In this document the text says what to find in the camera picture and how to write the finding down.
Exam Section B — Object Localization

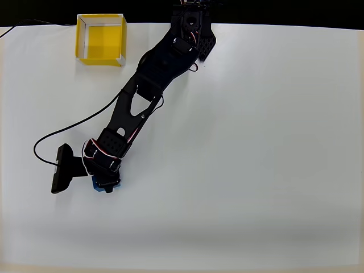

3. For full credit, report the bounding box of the thin black table cable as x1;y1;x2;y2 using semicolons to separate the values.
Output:
0;18;78;39

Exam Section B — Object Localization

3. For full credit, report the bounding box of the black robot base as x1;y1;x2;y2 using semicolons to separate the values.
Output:
170;0;218;64

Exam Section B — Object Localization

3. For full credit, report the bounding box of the black webcam with white label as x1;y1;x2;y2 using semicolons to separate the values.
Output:
50;143;89;195

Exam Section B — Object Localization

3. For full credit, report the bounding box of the yellow open cardboard box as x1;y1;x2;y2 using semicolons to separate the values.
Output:
75;13;127;68

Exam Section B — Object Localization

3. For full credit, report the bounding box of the blue rectangular block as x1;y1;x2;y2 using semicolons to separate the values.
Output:
91;175;123;193

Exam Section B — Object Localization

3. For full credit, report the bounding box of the black webcam cable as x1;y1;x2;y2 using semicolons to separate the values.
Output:
33;88;127;167

